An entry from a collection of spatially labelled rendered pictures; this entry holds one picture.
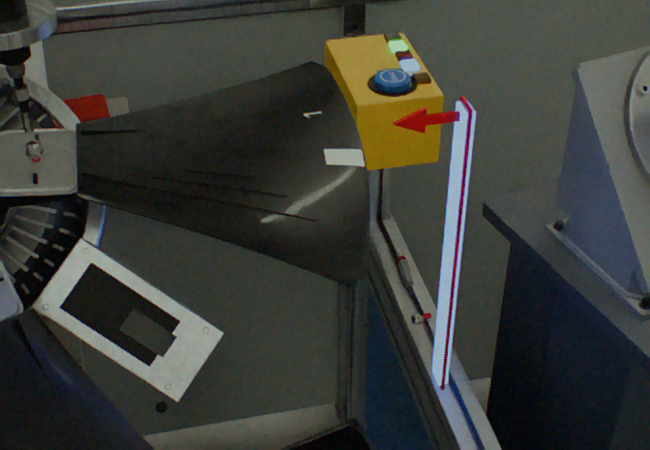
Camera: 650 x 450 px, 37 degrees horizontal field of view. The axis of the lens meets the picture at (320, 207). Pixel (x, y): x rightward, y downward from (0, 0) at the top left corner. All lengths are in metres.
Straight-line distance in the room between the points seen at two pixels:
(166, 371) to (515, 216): 0.47
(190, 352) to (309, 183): 0.20
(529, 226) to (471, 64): 0.59
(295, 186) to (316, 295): 1.11
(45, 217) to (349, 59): 0.43
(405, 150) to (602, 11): 0.70
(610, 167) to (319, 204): 0.35
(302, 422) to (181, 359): 1.27
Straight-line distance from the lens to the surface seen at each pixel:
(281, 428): 2.10
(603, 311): 1.02
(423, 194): 1.77
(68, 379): 0.80
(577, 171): 1.04
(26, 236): 0.87
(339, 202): 0.76
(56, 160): 0.77
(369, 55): 1.14
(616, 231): 1.01
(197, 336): 0.85
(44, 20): 0.69
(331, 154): 0.78
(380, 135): 1.06
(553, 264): 1.07
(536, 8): 1.65
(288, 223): 0.73
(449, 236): 0.88
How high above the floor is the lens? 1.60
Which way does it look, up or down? 36 degrees down
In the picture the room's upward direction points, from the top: straight up
